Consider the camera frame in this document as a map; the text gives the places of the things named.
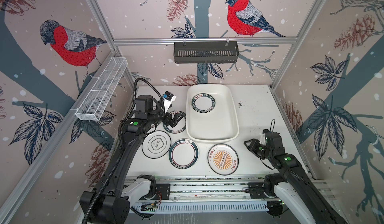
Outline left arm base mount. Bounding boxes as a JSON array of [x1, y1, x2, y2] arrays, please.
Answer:
[[141, 184, 171, 201]]

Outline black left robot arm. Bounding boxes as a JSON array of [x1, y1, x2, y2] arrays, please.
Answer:
[[80, 91, 182, 224]]

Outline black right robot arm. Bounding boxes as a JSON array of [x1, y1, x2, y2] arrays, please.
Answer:
[[244, 129, 347, 224]]

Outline white plate black flower outline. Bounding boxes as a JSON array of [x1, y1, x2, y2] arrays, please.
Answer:
[[142, 131, 172, 159]]

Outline large orange sunburst plate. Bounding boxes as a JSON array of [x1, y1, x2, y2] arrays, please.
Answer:
[[208, 143, 239, 176]]

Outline black hanging wire basket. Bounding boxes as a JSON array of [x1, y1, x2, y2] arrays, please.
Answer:
[[174, 41, 239, 64]]

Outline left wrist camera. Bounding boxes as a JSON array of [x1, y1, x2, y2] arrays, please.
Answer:
[[163, 91, 176, 112]]

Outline aluminium front rail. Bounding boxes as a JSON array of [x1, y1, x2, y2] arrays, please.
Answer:
[[156, 177, 264, 202]]

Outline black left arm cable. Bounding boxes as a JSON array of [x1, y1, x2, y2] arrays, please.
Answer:
[[82, 77, 166, 224]]

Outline white plastic bin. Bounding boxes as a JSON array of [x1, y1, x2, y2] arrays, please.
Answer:
[[186, 84, 240, 143]]

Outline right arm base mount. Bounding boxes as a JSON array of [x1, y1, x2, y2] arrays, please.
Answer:
[[245, 183, 269, 199]]

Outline white mesh wall shelf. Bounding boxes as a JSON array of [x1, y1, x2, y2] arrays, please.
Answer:
[[76, 57, 128, 121]]

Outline green red rim plate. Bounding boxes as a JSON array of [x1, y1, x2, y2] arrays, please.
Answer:
[[169, 139, 199, 170]]

